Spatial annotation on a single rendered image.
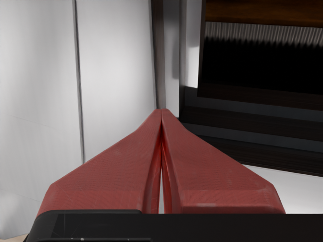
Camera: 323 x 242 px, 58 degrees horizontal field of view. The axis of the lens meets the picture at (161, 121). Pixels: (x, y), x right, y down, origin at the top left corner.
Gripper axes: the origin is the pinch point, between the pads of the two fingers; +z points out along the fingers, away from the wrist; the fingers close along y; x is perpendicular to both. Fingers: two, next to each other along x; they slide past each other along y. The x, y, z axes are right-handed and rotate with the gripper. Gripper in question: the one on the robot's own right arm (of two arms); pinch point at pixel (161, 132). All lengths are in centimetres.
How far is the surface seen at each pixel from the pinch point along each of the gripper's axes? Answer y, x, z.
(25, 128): 7.9, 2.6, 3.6
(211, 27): -7.3, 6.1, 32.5
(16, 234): 13.0, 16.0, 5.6
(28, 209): 10.4, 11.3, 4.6
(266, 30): -14.6, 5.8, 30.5
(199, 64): -2.0, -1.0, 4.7
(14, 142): 9.1, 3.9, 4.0
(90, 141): 4.0, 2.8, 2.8
